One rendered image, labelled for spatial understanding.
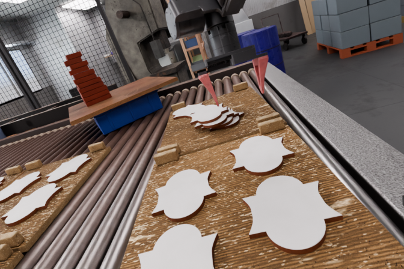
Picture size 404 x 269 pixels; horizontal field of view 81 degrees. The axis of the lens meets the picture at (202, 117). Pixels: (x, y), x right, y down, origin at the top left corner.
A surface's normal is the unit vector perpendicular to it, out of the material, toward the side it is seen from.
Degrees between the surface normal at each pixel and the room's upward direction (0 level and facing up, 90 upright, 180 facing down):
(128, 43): 90
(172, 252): 0
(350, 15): 90
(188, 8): 54
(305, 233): 0
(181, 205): 0
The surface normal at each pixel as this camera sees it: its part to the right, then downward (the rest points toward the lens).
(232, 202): -0.31, -0.89
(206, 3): 0.15, -0.36
